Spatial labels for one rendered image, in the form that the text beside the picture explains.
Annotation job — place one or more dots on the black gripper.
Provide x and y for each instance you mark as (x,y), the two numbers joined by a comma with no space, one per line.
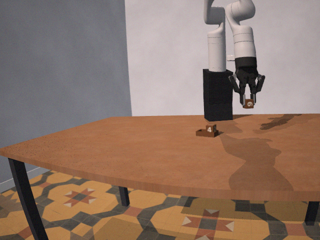
(246,72)

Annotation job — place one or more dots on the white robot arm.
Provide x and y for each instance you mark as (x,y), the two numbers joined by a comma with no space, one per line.
(243,37)

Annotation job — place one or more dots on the brown digit cube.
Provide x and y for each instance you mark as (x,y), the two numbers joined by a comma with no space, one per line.
(249,104)
(211,128)

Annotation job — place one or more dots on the brown rectangular tray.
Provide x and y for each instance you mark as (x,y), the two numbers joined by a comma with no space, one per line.
(203,133)

